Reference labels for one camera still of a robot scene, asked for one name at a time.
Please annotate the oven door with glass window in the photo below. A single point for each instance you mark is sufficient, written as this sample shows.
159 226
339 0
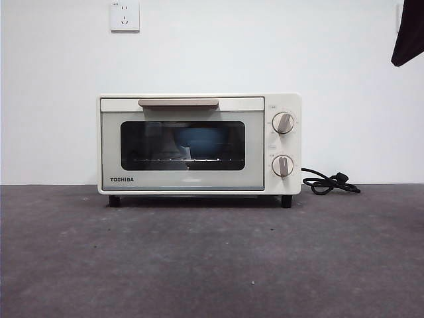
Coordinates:
112 145

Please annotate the small beige oven knob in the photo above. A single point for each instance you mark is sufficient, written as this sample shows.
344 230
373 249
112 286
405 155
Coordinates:
283 166

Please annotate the cream toaster oven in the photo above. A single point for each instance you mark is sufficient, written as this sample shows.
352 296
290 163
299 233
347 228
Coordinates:
285 185

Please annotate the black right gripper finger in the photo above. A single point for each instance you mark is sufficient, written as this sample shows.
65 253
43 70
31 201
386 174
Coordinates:
409 36

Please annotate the white wall socket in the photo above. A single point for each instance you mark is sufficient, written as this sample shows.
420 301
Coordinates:
399 20
126 16

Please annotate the large beige oven knob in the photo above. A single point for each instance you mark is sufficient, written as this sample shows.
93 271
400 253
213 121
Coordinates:
283 123

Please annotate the blue bowl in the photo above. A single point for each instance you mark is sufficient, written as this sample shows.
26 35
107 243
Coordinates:
202 140

